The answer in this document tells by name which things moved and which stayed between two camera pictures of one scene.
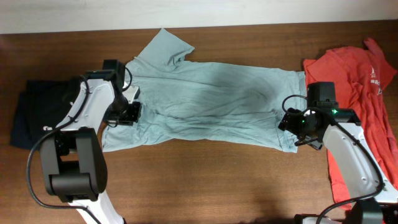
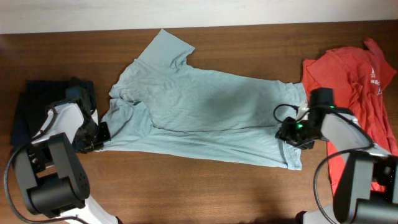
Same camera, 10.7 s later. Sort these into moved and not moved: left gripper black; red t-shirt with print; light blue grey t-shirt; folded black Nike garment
Moved: light blue grey t-shirt; left gripper black
Not moved: folded black Nike garment; red t-shirt with print
